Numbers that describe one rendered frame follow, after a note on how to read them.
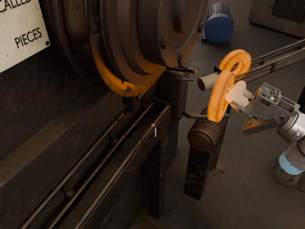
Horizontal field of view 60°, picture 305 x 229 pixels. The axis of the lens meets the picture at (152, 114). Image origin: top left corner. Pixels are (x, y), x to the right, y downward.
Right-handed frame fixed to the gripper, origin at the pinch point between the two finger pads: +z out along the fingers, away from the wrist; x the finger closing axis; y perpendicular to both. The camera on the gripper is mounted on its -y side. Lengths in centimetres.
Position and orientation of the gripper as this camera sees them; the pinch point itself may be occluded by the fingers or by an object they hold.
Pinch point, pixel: (222, 91)
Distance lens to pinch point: 82.4
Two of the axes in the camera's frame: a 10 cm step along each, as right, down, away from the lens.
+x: -4.8, 5.7, -6.7
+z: -8.4, -5.1, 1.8
